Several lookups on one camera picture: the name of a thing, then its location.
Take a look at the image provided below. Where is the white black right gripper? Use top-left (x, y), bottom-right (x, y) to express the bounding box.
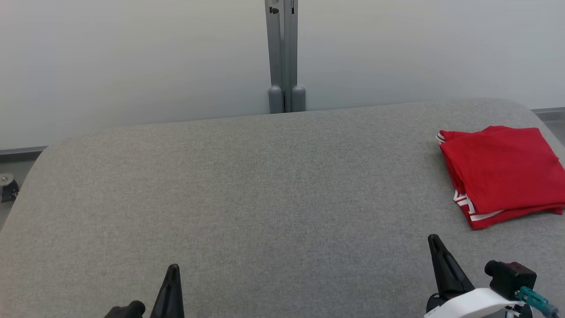
top-left (424, 234), bottom-right (526, 318)

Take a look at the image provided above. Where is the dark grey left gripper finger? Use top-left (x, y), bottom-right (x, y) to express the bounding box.
top-left (150, 264), bottom-right (175, 318)
top-left (173, 264), bottom-right (185, 318)

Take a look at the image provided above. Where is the red Bulls 23 jersey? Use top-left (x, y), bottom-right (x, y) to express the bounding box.
top-left (437, 125), bottom-right (565, 217)

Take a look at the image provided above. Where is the black caster with metal plate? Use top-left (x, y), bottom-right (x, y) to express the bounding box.
top-left (0, 174), bottom-right (20, 203)

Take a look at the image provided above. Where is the grey metal partition post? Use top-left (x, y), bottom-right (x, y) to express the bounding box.
top-left (264, 0), bottom-right (283, 115)
top-left (283, 0), bottom-right (307, 114)

